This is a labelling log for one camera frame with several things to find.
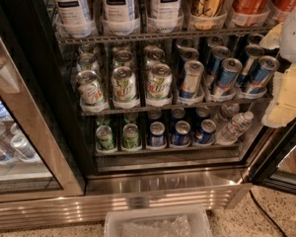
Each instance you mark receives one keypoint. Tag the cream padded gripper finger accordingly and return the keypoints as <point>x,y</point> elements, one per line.
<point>282,109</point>
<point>271,39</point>

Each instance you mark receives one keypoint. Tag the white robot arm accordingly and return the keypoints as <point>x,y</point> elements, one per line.
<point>287,42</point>

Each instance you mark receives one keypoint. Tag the front Red Bull can three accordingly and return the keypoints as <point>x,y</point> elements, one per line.
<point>261,74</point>

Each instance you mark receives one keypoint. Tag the front Red Bull can two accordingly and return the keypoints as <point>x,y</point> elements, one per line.
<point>226,77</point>

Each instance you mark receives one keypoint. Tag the yellow LaCroix can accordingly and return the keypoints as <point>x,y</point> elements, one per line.
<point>204,11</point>

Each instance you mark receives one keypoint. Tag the open right fridge door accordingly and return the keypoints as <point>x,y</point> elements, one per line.
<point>275,166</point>

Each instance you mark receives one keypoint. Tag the front Red Bull can one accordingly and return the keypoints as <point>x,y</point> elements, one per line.
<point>190,81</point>

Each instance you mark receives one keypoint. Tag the blue Pepsi can three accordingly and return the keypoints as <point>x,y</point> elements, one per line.
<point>204,131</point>

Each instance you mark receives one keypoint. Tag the blue Pepsi can two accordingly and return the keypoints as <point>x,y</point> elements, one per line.
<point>180,135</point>

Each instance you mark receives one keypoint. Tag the front right 7up can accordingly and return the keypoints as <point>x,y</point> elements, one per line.
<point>159,82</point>

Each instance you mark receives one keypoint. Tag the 7up can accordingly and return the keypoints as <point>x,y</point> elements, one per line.
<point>123,84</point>
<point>159,82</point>
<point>90,87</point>

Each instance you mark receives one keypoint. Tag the blue Pepsi can one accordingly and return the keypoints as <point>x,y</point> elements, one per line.
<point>156,136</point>

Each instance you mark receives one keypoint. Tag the front middle 7up can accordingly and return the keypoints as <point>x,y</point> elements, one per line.
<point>123,84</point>

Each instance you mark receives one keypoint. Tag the green can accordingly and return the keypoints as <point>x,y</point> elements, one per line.
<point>105,138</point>
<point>130,136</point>

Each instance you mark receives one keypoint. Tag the front left 7up can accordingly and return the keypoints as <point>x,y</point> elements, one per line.
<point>90,87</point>

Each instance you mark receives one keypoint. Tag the green can bottom left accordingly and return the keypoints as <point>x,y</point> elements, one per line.
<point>105,138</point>

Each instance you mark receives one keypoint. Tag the silver can behind glass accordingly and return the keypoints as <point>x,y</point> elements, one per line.
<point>23,147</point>

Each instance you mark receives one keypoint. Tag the closed left fridge door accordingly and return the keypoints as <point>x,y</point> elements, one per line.
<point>51,175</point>

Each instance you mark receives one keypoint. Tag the front water bottle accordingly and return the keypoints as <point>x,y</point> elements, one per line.
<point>234,128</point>

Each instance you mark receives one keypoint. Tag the water bottle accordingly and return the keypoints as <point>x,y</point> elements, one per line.
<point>234,128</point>
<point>225,113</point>

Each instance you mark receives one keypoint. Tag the rear water bottle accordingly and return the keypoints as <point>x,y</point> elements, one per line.
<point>225,113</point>

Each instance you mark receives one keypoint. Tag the right tea bottle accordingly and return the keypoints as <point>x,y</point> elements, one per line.
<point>165,13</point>

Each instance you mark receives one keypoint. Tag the tea bottle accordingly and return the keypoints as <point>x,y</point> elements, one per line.
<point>120,16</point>
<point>75,16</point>
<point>165,13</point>

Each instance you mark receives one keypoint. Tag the middle tea bottle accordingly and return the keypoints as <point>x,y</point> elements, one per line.
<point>120,16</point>

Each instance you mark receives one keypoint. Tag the clear plastic bin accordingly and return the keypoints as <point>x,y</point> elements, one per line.
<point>172,221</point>

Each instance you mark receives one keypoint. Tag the left tea bottle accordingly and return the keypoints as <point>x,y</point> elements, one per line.
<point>75,16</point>

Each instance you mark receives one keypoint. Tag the top wire shelf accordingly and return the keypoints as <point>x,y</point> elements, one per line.
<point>167,36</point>

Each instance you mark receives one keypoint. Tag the wire shelf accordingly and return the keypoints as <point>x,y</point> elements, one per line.
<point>141,105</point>
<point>167,36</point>

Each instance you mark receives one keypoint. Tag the middle wire shelf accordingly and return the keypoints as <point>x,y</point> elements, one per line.
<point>141,105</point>

